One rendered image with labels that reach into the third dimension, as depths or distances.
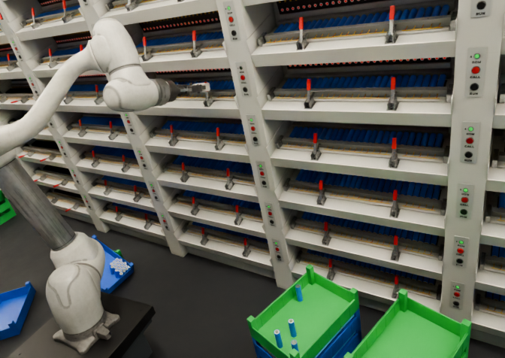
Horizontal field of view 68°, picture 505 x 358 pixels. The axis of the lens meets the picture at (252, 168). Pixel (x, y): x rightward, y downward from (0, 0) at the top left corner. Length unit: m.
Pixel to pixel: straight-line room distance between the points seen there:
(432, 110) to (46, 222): 1.36
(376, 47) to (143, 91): 0.69
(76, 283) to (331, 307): 0.88
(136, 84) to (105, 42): 0.15
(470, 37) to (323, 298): 0.88
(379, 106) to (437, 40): 0.24
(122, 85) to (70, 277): 0.70
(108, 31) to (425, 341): 1.29
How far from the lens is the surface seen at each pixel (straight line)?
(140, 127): 1.86
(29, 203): 1.59
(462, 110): 1.15
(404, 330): 1.29
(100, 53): 1.26
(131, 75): 1.22
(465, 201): 1.27
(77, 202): 2.88
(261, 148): 1.43
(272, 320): 1.33
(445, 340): 1.29
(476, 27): 1.09
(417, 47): 1.12
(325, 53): 1.19
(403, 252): 1.51
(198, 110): 1.54
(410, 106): 1.19
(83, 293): 1.52
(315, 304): 1.35
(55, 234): 1.63
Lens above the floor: 1.33
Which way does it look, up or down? 27 degrees down
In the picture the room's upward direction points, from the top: 12 degrees counter-clockwise
